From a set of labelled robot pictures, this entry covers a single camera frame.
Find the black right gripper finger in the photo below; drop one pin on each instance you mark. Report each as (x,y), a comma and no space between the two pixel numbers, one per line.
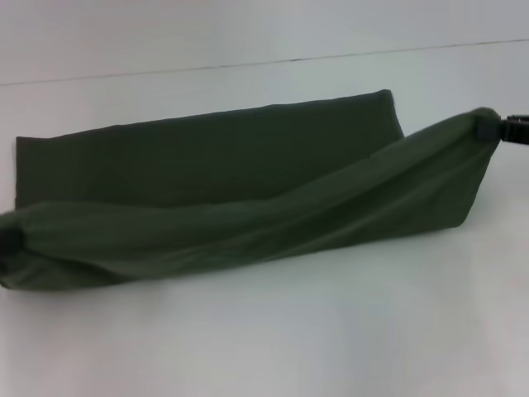
(512,128)

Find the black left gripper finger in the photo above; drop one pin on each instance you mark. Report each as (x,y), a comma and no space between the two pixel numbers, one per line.
(9,240)

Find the dark green FREE! t-shirt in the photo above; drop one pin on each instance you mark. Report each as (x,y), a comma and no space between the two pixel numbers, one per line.
(248,198)

